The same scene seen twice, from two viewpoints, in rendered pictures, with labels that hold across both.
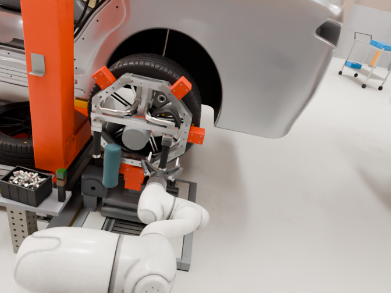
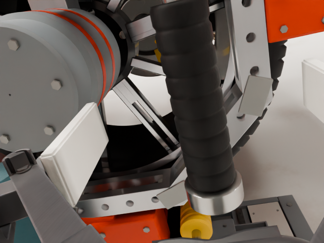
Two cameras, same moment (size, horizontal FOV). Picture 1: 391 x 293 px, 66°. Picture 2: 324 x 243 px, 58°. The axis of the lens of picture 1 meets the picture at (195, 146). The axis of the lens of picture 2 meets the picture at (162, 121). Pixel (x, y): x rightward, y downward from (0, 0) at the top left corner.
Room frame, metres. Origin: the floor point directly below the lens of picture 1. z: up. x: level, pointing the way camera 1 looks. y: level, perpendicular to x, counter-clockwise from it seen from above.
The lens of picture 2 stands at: (1.05, 0.12, 0.90)
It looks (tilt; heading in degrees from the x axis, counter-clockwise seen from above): 22 degrees down; 13
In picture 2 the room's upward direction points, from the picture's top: 14 degrees counter-clockwise
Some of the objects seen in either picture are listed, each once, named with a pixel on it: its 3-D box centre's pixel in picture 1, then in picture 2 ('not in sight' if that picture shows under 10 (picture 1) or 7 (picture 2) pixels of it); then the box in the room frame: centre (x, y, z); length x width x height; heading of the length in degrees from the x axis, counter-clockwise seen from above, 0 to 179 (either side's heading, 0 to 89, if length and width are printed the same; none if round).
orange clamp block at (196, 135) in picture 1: (195, 135); (292, 6); (1.49, 0.01, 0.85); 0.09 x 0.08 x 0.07; 94
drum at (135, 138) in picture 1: (138, 130); (54, 69); (1.39, 0.32, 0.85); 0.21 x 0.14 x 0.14; 4
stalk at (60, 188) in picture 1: (61, 186); not in sight; (1.15, 0.63, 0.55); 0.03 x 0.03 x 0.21; 4
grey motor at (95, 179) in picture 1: (103, 176); not in sight; (1.65, 0.59, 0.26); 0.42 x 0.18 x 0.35; 4
